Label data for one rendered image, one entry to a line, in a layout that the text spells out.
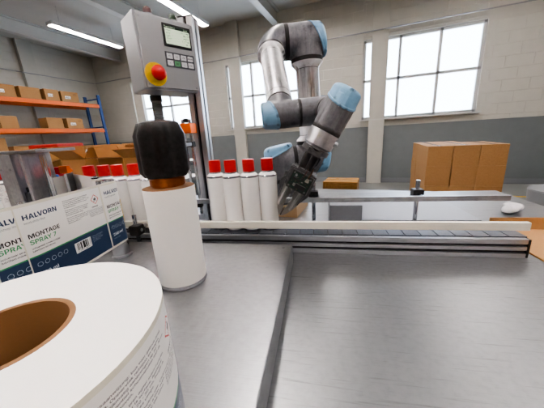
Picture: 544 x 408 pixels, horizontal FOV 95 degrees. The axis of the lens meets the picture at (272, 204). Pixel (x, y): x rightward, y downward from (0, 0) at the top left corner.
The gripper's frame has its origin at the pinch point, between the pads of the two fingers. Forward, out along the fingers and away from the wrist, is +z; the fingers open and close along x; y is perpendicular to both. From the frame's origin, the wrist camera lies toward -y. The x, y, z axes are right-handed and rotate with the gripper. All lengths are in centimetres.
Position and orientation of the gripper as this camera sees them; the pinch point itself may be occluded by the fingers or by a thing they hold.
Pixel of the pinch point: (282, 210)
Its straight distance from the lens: 72.6
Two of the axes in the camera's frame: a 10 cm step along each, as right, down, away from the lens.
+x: 8.8, 4.7, -0.2
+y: -1.7, 2.7, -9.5
